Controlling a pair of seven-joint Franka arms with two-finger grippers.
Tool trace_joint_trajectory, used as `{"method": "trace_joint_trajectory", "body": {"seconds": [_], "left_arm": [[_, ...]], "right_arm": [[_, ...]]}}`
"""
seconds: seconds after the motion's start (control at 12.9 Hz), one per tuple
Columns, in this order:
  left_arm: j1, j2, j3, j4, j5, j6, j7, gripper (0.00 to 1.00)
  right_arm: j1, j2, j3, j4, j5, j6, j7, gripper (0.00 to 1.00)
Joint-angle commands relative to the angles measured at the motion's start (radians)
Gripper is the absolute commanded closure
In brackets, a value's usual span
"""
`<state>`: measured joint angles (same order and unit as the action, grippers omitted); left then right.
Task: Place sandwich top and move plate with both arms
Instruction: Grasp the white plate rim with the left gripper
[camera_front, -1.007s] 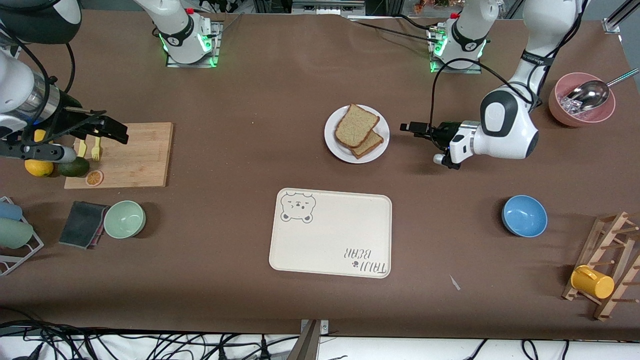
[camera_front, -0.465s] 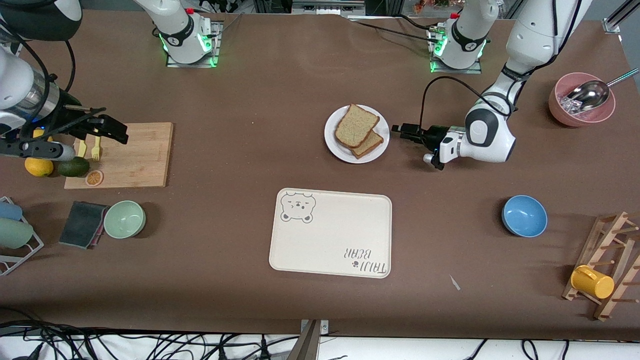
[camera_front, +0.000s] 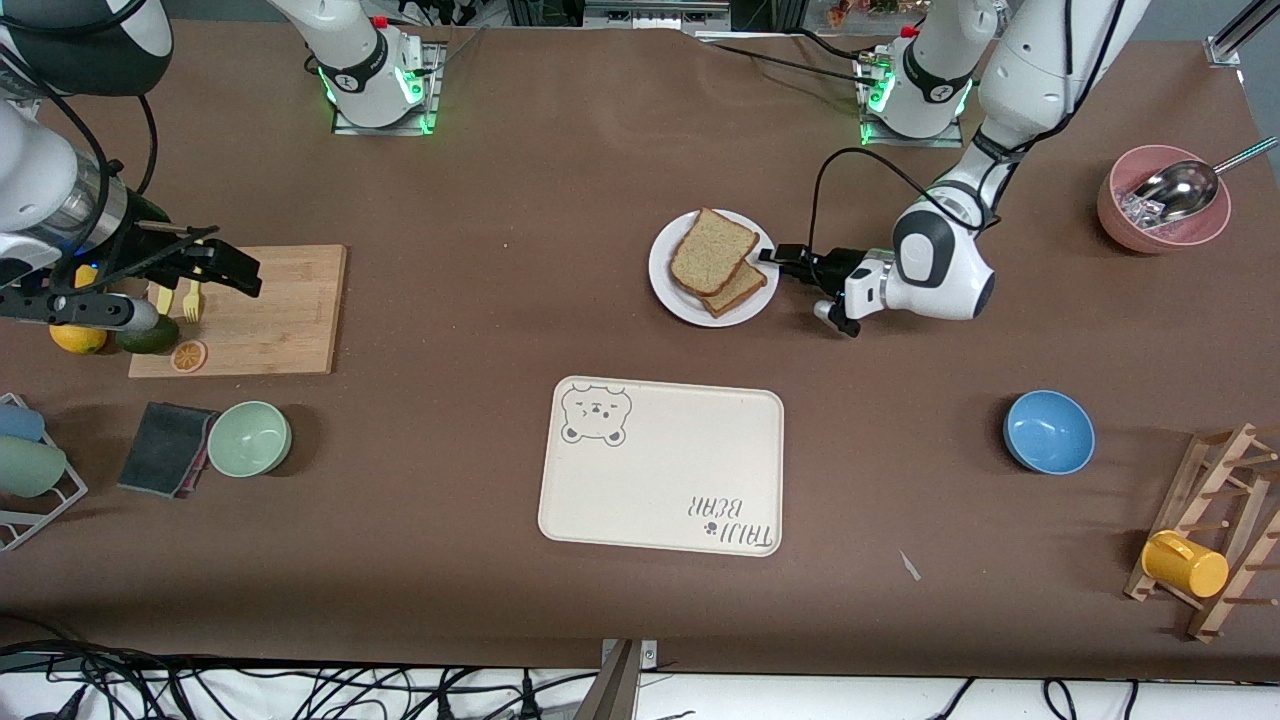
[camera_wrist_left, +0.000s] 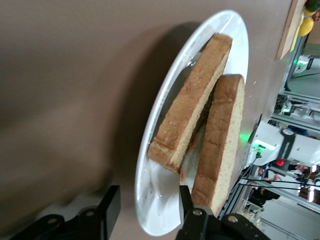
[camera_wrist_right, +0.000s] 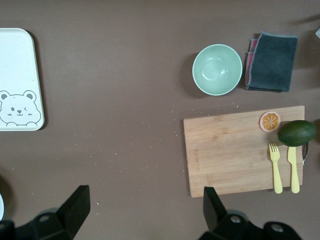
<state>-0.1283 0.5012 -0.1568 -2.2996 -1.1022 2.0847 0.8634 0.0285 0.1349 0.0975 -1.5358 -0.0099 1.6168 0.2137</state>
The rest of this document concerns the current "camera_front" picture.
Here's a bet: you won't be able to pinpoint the metal table bracket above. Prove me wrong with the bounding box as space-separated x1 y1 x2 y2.
590 638 659 720

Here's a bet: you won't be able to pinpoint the black cable on table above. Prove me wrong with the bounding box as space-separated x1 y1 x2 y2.
700 28 873 81

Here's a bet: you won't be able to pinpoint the blue bowl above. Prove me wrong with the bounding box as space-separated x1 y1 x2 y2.
1003 390 1096 475

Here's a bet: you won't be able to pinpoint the light blue cup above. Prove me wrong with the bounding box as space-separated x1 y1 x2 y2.
0 401 47 442

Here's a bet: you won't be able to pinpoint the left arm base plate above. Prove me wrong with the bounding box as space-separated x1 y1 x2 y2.
855 50 966 149

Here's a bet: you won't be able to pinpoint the wooden mug rack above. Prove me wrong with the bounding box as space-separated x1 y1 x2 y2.
1123 423 1280 642

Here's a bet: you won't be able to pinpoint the brown bread slice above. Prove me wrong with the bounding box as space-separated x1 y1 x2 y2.
700 262 769 320
669 207 760 298

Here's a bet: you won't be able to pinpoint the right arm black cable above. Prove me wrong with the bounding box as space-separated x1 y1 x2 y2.
0 60 216 301

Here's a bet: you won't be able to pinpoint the cream bear tray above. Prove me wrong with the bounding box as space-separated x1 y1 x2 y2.
538 376 785 558

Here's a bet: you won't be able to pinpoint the wooden cutting board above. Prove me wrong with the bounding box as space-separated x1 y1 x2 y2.
128 245 348 379

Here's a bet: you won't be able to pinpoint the pink bowl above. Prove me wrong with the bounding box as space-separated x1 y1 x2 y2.
1096 145 1232 254

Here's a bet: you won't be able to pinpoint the pale green cup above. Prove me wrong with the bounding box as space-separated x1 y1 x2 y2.
0 436 68 498

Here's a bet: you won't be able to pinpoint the dark grey cloth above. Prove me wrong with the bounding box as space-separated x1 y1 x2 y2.
117 402 218 499

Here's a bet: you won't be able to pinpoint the aluminium frame profile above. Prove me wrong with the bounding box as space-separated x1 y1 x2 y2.
1205 0 1280 67

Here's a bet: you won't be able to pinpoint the green avocado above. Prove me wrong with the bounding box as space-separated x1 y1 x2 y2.
115 315 181 355

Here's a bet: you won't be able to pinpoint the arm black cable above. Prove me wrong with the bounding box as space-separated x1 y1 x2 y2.
808 0 1126 263
0 60 216 301

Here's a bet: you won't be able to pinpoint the light green bowl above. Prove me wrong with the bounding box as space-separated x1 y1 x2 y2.
207 401 293 478

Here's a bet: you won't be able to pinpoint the white wire rack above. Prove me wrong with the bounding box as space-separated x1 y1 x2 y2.
0 393 89 552

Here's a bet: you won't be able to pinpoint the yellow mug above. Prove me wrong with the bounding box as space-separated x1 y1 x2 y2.
1141 531 1230 599

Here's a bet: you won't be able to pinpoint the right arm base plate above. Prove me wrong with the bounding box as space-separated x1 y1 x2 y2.
331 42 444 136

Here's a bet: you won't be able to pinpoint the white round plate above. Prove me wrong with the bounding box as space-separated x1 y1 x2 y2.
648 208 779 328

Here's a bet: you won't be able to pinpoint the metal scoop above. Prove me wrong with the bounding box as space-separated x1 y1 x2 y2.
1130 136 1279 225

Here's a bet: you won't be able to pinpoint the yellow plastic fork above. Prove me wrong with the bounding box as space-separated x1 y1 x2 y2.
183 240 217 323

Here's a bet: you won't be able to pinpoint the clear ice cubes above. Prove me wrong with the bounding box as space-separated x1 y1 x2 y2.
1120 185 1216 239

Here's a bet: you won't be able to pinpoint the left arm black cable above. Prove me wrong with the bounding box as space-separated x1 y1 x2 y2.
808 0 1126 263

